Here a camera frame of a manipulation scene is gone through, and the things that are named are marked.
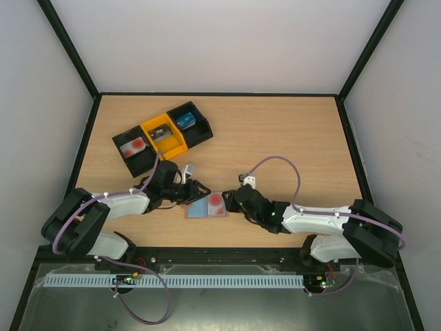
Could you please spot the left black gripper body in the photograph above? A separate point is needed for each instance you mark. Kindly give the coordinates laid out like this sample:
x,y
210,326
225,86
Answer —
x,y
178,194

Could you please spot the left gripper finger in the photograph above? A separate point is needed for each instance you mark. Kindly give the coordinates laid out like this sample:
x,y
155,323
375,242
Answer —
x,y
202,189
196,197

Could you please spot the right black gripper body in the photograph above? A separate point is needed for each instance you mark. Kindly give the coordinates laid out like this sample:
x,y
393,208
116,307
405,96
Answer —
x,y
233,201

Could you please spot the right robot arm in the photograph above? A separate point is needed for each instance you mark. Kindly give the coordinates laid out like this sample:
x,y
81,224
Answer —
x,y
359,231

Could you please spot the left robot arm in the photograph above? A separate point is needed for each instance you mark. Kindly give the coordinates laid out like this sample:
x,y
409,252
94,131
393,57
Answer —
x,y
75,228

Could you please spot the black VIP card stack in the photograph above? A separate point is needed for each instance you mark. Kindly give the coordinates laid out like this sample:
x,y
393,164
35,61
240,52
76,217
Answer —
x,y
160,133

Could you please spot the white red card stack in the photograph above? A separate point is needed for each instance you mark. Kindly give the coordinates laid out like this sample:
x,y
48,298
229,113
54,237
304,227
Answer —
x,y
133,147

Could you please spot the blue card stack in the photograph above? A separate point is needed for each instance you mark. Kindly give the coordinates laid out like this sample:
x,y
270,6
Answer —
x,y
185,121

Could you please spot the yellow middle bin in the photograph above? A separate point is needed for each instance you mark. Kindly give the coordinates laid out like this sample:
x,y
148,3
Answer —
x,y
170,147

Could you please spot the right black bin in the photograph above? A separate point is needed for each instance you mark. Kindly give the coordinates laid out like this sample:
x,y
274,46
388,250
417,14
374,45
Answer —
x,y
196,134

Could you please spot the black bin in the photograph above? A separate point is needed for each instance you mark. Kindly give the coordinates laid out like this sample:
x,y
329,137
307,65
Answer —
x,y
141,162
196,134

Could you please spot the left black bin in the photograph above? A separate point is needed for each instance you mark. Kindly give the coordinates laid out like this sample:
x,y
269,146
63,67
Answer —
x,y
141,162

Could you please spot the grey metal front plate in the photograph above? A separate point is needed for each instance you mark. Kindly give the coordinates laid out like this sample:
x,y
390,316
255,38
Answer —
x,y
361,298

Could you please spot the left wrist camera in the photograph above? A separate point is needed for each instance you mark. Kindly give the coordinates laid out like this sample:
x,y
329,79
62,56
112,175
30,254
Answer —
x,y
186,173

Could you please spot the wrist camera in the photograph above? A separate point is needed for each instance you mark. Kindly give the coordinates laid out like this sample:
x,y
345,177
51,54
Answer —
x,y
186,173
247,179

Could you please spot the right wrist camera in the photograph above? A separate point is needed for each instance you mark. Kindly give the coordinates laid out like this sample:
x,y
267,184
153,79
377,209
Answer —
x,y
247,179

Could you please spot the light blue cable duct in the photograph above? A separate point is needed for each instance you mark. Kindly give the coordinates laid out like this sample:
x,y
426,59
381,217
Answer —
x,y
174,281

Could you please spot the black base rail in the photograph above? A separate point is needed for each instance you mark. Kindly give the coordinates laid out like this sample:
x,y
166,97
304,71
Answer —
x,y
156,258

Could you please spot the black enclosure frame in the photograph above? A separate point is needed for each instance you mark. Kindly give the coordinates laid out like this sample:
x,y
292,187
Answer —
x,y
385,21

